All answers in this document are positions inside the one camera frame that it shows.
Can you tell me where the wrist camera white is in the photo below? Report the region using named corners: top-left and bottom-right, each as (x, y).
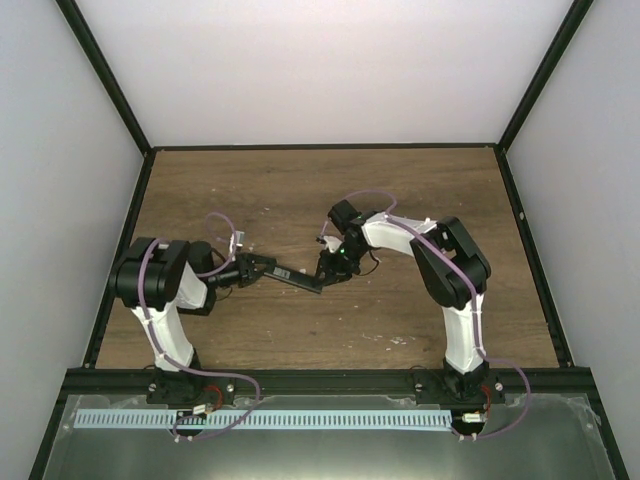
top-left (228, 230), bottom-right (245, 254)
top-left (316, 235), bottom-right (343, 253)

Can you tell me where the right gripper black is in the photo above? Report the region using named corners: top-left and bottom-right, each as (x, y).
top-left (315, 241), bottom-right (368, 287)

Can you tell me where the light blue slotted cable duct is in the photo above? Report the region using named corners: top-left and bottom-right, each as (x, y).
top-left (73, 409), bottom-right (453, 431)

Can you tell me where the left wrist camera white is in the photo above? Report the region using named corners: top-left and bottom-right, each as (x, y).
top-left (228, 230), bottom-right (245, 254)

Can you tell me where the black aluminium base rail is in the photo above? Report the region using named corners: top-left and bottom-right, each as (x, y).
top-left (59, 367), bottom-right (599, 406)

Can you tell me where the black frame post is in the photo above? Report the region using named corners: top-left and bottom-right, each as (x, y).
top-left (498, 0), bottom-right (594, 151)
top-left (55, 0), bottom-right (152, 156)

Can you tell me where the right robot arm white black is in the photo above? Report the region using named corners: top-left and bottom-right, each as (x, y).
top-left (313, 199), bottom-right (491, 403)

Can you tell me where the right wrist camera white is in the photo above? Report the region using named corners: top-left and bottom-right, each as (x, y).
top-left (316, 235), bottom-right (343, 253)

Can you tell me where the black frame post right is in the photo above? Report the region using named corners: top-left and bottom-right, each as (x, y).
top-left (498, 0), bottom-right (594, 151)

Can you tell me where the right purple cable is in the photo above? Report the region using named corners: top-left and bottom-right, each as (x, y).
top-left (319, 188), bottom-right (531, 441)

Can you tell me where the metal front plate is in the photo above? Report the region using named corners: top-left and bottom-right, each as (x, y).
top-left (42, 394), bottom-right (615, 479)

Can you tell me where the black frame post left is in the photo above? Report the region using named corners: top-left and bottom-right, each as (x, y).
top-left (55, 0), bottom-right (152, 156)

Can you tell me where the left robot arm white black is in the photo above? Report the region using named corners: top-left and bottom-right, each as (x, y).
top-left (109, 237), bottom-right (275, 405)

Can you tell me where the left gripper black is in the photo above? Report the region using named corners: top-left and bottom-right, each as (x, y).
top-left (208, 253), bottom-right (276, 289)

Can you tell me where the black remote control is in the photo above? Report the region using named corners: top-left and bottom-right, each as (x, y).
top-left (264, 265), bottom-right (322, 294)

